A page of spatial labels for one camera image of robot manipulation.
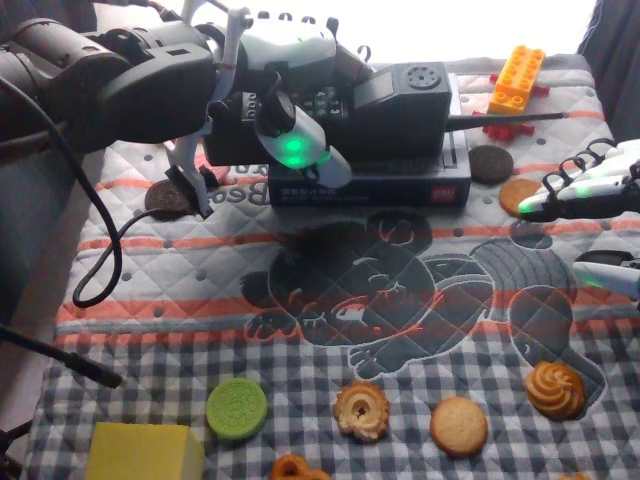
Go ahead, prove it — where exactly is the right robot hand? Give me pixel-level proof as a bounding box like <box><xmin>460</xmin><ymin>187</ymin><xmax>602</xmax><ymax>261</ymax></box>
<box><xmin>517</xmin><ymin>138</ymin><xmax>640</xmax><ymax>300</ymax></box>

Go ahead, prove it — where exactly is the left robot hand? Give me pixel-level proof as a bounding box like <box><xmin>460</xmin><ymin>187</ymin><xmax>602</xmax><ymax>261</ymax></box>
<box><xmin>238</xmin><ymin>17</ymin><xmax>375</xmax><ymax>189</ymax></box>

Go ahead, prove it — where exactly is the large black toy phone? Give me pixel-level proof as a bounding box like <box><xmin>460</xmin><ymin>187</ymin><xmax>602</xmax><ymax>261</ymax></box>
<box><xmin>204</xmin><ymin>62</ymin><xmax>571</xmax><ymax>167</ymax></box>

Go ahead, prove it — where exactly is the white calculator box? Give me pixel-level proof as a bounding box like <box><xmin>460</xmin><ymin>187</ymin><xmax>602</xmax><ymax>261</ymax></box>
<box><xmin>268</xmin><ymin>72</ymin><xmax>473</xmax><ymax>209</ymax></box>

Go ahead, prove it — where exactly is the orange round sandwich cookie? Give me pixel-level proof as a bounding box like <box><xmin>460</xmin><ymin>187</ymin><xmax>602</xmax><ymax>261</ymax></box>
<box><xmin>498</xmin><ymin>178</ymin><xmax>546</xmax><ymax>219</ymax></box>

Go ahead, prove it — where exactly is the pink round sandwich cookie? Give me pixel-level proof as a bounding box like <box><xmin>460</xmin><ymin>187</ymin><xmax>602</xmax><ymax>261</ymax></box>
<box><xmin>192</xmin><ymin>149</ymin><xmax>229</xmax><ymax>186</ymax></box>

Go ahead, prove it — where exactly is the red plastic toy piece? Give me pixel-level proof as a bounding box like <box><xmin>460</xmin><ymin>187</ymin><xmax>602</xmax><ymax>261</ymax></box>
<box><xmin>482</xmin><ymin>72</ymin><xmax>551</xmax><ymax>140</ymax></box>

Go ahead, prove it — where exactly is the dark brown sandwich cookie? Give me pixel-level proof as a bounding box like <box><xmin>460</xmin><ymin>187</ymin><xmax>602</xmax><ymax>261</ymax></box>
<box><xmin>468</xmin><ymin>144</ymin><xmax>515</xmax><ymax>185</ymax></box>
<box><xmin>144</xmin><ymin>179</ymin><xmax>199</xmax><ymax>217</ymax></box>

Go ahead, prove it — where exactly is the orange yellow green toy brick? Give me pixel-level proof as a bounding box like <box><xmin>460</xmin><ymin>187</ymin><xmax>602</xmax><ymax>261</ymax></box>
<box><xmin>487</xmin><ymin>44</ymin><xmax>546</xmax><ymax>117</ymax></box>

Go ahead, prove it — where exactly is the grey quilt with bear print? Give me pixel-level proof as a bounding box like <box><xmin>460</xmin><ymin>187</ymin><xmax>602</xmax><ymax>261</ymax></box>
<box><xmin>29</xmin><ymin>54</ymin><xmax>640</xmax><ymax>480</ymax></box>

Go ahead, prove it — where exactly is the swirl butter cookie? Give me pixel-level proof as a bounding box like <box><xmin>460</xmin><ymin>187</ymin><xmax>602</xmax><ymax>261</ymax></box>
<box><xmin>524</xmin><ymin>360</ymin><xmax>587</xmax><ymax>421</ymax></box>

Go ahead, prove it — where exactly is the green round sandwich cookie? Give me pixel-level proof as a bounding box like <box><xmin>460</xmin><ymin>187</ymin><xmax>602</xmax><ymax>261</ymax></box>
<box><xmin>204</xmin><ymin>378</ymin><xmax>269</xmax><ymax>442</ymax></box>

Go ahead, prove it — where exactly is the plain round biscuit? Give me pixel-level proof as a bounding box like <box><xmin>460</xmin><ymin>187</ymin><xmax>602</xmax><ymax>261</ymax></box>
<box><xmin>429</xmin><ymin>396</ymin><xmax>489</xmax><ymax>458</ymax></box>

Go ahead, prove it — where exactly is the orange pretzel cookie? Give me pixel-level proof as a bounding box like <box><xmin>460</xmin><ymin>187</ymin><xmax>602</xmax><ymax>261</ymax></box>
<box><xmin>269</xmin><ymin>453</ymin><xmax>331</xmax><ymax>480</ymax></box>

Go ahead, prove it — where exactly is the yellow foam cube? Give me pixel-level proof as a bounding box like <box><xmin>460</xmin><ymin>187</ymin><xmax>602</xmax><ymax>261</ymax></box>
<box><xmin>84</xmin><ymin>421</ymin><xmax>206</xmax><ymax>480</ymax></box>

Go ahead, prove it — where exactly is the looped black cable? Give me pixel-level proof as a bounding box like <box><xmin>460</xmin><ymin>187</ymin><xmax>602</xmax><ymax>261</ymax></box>
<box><xmin>0</xmin><ymin>74</ymin><xmax>174</xmax><ymax>309</ymax></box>

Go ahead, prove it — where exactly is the flower ring butter cookie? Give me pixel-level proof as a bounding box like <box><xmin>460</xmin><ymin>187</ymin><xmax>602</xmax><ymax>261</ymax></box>
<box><xmin>333</xmin><ymin>380</ymin><xmax>391</xmax><ymax>444</ymax></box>

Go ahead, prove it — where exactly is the black cable with plug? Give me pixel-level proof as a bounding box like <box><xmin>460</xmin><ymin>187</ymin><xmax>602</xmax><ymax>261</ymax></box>
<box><xmin>0</xmin><ymin>322</ymin><xmax>126</xmax><ymax>390</ymax></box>

